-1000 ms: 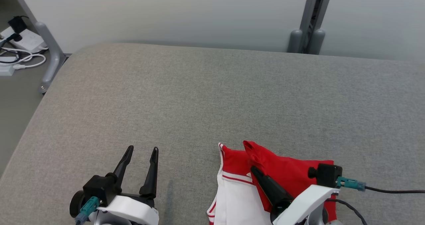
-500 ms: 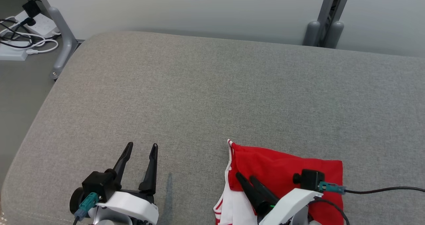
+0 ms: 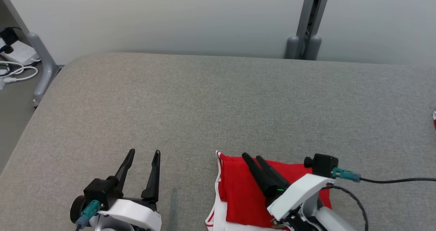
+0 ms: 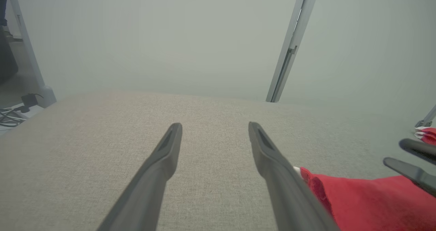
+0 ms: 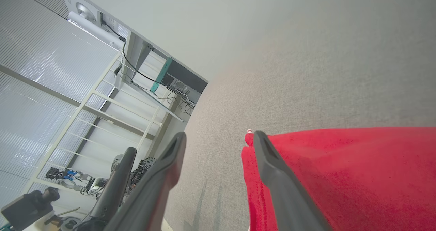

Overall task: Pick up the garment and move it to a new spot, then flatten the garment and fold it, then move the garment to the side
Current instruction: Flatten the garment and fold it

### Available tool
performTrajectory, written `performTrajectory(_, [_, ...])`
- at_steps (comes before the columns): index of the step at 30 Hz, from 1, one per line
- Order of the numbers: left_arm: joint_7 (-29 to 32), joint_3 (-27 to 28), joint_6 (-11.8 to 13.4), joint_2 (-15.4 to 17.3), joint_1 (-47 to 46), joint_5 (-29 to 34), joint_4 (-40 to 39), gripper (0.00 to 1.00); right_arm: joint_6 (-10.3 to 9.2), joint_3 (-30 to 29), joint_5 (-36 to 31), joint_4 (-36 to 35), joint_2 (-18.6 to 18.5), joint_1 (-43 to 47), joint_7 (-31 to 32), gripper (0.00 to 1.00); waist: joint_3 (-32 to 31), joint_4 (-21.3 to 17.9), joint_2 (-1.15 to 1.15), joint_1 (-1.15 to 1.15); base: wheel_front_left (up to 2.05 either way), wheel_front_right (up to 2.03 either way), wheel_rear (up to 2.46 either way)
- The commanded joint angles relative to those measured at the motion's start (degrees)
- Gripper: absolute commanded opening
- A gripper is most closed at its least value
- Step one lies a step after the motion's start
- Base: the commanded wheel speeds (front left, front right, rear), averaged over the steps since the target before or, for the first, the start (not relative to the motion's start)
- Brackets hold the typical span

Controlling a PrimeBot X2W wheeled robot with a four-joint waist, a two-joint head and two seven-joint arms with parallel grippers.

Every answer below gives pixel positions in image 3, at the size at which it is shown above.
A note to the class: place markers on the white power strip with plug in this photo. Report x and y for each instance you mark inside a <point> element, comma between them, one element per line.
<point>24,52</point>

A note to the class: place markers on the red shorts white stripe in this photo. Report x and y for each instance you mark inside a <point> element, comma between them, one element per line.
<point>434,120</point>

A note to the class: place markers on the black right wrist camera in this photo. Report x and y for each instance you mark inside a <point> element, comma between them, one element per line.
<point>323,164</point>

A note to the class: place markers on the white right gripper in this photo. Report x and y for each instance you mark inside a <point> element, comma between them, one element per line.
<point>303,188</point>

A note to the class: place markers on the grey metal partition post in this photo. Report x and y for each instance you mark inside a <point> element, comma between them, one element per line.
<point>308,19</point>

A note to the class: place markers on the black plug adapter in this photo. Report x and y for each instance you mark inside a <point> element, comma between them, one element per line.
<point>8,36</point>

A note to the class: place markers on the red jersey white sleeves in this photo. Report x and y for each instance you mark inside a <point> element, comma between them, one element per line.
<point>242,197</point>

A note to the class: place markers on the grey metal support leg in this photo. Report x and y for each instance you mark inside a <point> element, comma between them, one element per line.
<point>42,60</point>

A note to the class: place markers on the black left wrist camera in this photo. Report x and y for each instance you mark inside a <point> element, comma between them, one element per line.
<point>102,190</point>

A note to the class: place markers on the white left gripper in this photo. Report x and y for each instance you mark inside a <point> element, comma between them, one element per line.
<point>136,214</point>

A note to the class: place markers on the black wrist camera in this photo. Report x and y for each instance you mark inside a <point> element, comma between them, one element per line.
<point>323,164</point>
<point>102,190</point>

